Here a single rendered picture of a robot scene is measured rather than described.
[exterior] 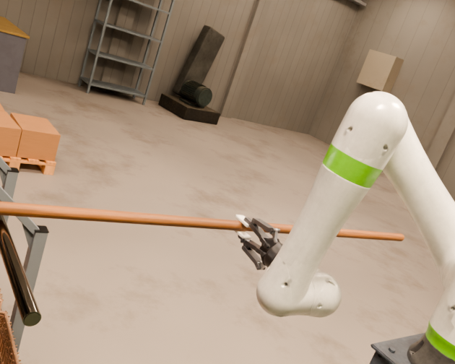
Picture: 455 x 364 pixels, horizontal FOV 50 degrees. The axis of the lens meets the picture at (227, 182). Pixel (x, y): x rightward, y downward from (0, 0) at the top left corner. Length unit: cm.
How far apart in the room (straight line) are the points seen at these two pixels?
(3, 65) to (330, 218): 664
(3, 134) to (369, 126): 390
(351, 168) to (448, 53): 1046
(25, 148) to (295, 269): 384
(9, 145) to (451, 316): 405
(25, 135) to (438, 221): 392
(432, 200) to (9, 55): 666
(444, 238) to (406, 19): 1110
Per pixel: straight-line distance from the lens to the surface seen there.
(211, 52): 1009
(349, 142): 99
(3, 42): 735
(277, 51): 1160
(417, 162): 117
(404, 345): 121
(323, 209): 103
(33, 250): 168
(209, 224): 138
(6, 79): 746
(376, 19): 1267
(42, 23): 911
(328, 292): 119
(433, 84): 1138
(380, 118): 98
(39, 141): 470
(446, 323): 110
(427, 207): 119
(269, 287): 110
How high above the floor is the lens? 170
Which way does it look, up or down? 16 degrees down
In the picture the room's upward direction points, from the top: 20 degrees clockwise
